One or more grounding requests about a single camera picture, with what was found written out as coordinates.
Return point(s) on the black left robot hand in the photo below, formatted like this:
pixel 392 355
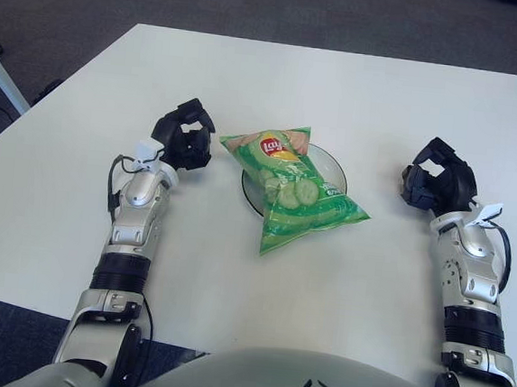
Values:
pixel 172 143

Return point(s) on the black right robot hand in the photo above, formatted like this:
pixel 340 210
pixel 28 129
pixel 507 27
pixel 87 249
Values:
pixel 458 184

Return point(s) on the green chips snack bag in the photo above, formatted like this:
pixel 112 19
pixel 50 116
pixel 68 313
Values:
pixel 302 206

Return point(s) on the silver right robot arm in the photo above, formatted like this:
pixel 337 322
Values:
pixel 477 285

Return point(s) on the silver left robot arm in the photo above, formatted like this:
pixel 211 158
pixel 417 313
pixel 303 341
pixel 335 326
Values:
pixel 139 210

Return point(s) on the white plate black rim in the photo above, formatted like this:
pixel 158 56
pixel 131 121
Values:
pixel 328 168

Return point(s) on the white neighbouring desk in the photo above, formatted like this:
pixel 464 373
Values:
pixel 1 76

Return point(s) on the grey robot torso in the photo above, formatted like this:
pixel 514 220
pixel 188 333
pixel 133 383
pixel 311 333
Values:
pixel 247 378

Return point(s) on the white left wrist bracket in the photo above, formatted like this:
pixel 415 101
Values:
pixel 148 153

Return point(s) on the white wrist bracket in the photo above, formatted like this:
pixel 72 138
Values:
pixel 487 213
pixel 148 153

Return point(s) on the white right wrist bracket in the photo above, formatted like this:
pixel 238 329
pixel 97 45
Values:
pixel 487 213

